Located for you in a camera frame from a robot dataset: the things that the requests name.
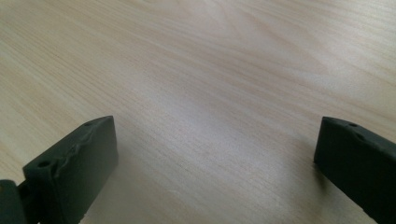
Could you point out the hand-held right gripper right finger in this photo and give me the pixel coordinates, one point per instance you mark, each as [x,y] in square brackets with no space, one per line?
[358,161]

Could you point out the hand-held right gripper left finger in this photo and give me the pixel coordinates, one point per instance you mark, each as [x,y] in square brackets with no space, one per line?
[77,174]

